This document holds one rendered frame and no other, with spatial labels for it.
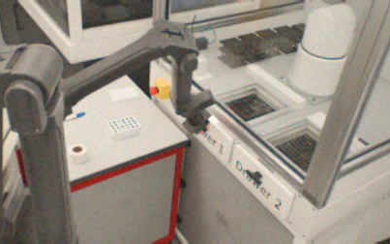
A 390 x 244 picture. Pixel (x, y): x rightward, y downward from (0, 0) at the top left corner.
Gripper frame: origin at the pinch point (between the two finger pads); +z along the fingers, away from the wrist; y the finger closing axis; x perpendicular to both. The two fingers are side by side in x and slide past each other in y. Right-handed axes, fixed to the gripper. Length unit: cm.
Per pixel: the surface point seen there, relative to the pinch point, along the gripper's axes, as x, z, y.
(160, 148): 13.0, 5.0, -17.4
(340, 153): -52, -20, 19
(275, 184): -35.9, -0.7, 3.1
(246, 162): -21.4, 1.0, 2.1
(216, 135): -3.6, 1.7, 1.9
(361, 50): -47, -44, 36
